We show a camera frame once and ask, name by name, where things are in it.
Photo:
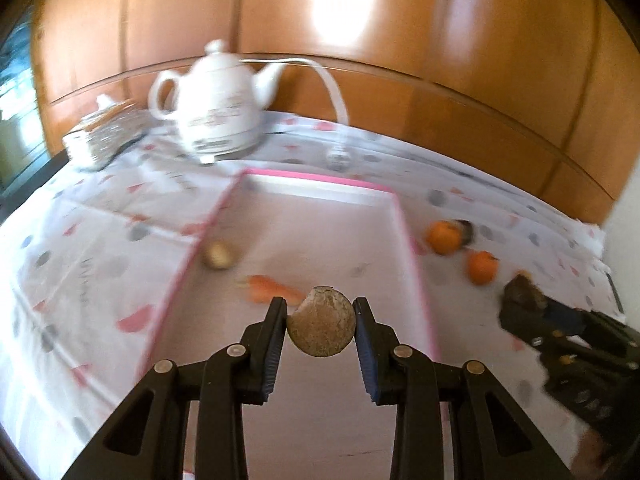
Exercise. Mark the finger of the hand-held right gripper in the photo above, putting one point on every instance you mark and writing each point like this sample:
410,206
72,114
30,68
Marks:
555,322

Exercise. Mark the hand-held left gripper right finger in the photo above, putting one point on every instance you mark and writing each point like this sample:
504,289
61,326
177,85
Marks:
368,360

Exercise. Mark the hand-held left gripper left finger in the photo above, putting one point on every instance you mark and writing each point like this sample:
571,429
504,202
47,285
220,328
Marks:
271,360

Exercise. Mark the dark round fruit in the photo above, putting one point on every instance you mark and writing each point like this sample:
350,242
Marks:
522,292

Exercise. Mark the short dark sugarcane piece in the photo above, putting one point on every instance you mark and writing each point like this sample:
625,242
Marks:
470,232
320,325

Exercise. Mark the orange mandarin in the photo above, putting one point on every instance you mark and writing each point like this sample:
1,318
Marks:
444,237
481,266

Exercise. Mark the pink rimmed tray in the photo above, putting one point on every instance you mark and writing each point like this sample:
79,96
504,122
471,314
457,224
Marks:
320,230

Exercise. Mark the small orange carrot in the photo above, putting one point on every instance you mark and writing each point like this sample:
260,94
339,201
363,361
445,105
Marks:
272,290

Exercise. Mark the small pale yellow round fruit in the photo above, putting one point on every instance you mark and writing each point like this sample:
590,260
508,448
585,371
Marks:
218,255

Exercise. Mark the white patterned tablecloth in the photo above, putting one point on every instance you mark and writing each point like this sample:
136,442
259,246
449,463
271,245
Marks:
100,260

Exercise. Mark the white floral electric kettle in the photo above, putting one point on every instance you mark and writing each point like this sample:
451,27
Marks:
220,105

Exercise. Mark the silver patterned tissue box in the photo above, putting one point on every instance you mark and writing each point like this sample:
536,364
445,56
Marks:
100,135

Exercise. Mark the wooden glass panel door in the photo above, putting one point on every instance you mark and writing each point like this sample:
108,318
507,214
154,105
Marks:
20,95

